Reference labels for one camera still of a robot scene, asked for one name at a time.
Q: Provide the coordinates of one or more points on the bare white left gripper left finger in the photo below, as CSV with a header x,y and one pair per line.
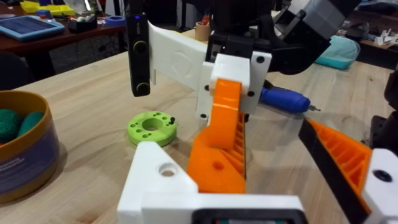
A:
x,y
149,174

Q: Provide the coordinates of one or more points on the orange white left gripper right finger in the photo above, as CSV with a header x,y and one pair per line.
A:
x,y
351,161

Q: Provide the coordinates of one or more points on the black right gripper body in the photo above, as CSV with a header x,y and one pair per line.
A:
x,y
239,40

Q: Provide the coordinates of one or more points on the finger of the orange white right gripper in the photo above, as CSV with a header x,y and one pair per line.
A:
x,y
231,70
204,102

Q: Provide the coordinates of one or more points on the orange ribbed wedge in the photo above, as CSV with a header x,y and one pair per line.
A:
x,y
211,174

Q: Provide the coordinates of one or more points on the small black screw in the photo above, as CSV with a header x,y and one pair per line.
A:
x,y
172,120

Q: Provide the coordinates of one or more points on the blue electric screwdriver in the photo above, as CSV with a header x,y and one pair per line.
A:
x,y
284,99

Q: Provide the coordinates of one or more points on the cardboard tape roll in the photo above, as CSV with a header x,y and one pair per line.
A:
x,y
202,31

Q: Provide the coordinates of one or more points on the green disc with holes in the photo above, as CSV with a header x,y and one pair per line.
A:
x,y
152,133

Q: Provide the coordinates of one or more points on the teal cap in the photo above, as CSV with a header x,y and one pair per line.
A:
x,y
339,53

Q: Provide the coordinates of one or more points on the round tub with toys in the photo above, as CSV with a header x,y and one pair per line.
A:
x,y
25,155

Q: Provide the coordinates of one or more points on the black box with small items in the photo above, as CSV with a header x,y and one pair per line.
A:
x,y
81,24

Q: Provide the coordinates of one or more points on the brown wooden desk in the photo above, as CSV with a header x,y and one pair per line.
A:
x,y
62,39

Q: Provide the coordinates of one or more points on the yellow toy block board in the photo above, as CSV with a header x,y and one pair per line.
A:
x,y
59,9

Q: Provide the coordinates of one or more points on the blue tablet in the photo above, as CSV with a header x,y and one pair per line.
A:
x,y
29,27

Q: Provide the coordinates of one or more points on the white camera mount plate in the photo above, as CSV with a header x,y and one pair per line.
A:
x,y
177,59

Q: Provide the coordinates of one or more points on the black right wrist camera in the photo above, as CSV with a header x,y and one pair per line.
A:
x,y
138,56

